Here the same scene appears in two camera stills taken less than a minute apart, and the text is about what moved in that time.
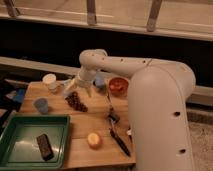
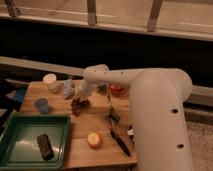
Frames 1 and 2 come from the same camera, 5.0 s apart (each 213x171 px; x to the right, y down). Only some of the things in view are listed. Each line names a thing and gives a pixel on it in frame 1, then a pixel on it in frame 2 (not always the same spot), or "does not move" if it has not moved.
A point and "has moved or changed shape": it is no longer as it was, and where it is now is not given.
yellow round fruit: (94, 140) does not move
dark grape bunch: (74, 101) has moved or changed shape
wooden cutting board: (99, 133) does not move
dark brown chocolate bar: (45, 147) does not move
